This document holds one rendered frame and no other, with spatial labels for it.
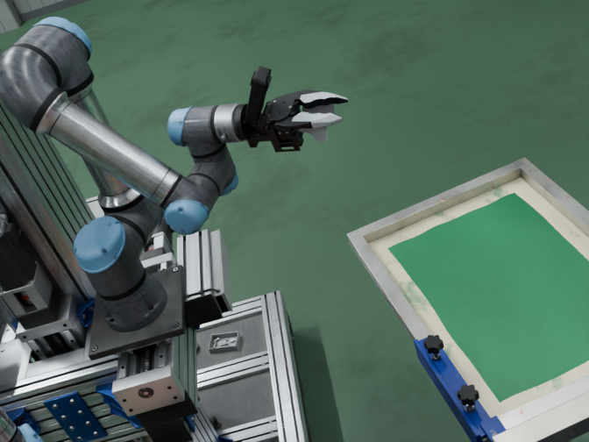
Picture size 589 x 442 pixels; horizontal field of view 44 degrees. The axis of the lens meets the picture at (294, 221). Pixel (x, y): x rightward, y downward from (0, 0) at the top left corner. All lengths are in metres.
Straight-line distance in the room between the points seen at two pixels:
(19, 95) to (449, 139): 3.08
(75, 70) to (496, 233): 1.19
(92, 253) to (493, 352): 0.94
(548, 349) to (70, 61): 1.21
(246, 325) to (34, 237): 1.48
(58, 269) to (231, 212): 2.34
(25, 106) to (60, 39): 0.17
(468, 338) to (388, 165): 2.35
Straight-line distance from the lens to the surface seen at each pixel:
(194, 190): 1.43
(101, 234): 1.63
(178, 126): 1.48
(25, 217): 1.80
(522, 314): 1.89
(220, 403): 2.91
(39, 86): 1.44
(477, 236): 2.10
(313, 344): 3.24
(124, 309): 1.69
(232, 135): 1.43
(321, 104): 1.40
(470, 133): 4.22
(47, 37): 1.52
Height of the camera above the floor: 2.35
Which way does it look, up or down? 37 degrees down
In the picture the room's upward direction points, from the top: 19 degrees counter-clockwise
